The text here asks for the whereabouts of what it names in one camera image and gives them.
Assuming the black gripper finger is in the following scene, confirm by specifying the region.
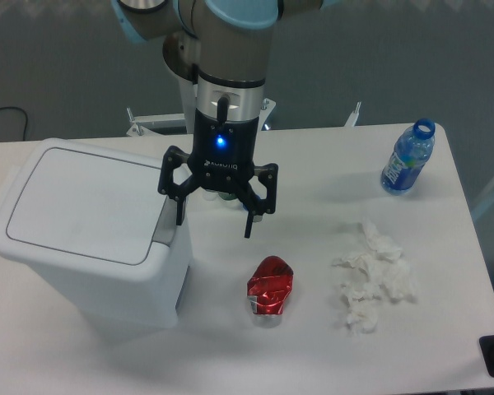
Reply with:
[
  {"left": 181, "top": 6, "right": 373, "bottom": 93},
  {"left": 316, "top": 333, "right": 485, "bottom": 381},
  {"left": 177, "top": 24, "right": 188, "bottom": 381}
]
[
  {"left": 235, "top": 163, "right": 278, "bottom": 239},
  {"left": 157, "top": 146, "right": 198, "bottom": 225}
]

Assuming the crushed red can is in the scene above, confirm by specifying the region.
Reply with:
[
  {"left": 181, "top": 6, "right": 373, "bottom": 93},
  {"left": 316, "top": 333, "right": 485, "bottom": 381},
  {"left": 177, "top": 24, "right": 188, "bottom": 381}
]
[{"left": 246, "top": 255, "right": 294, "bottom": 328}]

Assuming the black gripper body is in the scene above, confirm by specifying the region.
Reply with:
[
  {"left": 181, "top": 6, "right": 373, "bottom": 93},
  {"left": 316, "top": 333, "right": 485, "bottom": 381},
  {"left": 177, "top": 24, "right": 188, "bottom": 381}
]
[{"left": 188, "top": 111, "right": 259, "bottom": 193}]

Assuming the crumpled white tissue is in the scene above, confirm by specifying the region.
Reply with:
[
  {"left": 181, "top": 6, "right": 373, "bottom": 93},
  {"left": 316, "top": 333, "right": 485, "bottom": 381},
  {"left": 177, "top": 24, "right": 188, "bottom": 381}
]
[{"left": 332, "top": 218, "right": 417, "bottom": 334}]

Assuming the clear bottle green label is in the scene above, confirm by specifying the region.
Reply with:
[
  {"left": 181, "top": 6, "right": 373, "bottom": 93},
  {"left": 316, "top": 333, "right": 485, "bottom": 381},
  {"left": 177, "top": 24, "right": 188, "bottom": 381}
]
[{"left": 218, "top": 192, "right": 239, "bottom": 206}]

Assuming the blue plastic water bottle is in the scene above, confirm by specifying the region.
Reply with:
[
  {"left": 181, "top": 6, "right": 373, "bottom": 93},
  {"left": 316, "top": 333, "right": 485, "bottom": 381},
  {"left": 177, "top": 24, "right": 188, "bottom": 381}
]
[{"left": 380, "top": 118, "right": 436, "bottom": 195}]

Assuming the black cable on floor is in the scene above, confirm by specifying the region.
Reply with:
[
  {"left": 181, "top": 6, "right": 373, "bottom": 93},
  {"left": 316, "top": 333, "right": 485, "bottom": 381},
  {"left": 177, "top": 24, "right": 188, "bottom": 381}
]
[{"left": 0, "top": 106, "right": 29, "bottom": 142}]

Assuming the white bottle cap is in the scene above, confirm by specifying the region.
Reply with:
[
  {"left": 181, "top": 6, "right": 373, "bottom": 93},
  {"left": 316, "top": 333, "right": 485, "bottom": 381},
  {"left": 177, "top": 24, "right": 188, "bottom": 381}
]
[{"left": 203, "top": 190, "right": 216, "bottom": 201}]

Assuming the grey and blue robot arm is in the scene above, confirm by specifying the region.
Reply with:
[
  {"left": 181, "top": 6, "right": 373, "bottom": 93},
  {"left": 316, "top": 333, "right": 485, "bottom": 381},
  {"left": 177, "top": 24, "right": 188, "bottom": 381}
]
[{"left": 112, "top": 1, "right": 328, "bottom": 224}]

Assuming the white plastic trash can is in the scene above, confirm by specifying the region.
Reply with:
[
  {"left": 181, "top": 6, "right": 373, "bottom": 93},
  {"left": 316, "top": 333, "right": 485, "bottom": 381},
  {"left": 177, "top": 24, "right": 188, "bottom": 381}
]
[{"left": 0, "top": 138, "right": 193, "bottom": 328}]

